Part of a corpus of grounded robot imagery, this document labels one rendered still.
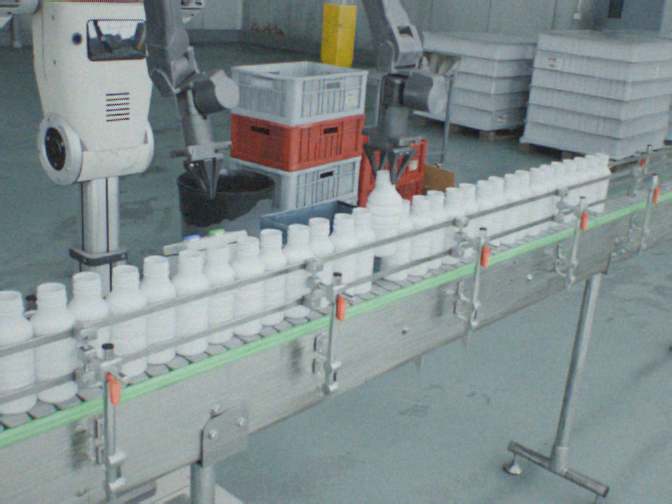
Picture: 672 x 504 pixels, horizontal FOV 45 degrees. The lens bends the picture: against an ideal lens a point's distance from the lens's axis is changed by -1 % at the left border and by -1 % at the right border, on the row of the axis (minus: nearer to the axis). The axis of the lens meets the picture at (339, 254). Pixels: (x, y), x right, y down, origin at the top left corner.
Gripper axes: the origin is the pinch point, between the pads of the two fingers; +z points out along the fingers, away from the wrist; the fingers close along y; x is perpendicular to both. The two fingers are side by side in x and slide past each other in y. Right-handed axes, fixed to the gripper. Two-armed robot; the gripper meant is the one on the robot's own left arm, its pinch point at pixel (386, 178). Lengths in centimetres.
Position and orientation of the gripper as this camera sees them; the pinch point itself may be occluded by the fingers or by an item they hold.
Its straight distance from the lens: 161.4
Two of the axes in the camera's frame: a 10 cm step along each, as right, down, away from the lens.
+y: -7.3, -2.9, 6.2
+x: -6.8, 2.0, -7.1
